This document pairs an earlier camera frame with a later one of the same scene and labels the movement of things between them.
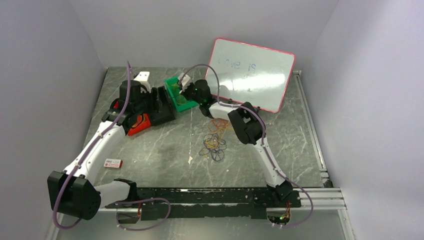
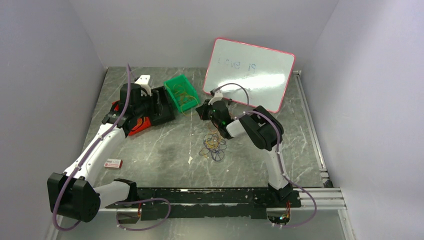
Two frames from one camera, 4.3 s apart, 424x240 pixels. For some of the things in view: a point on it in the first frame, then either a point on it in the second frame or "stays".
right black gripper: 184,92 -> 202,110
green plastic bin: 181,103 stays
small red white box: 113,163 stays
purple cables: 214,145 stays
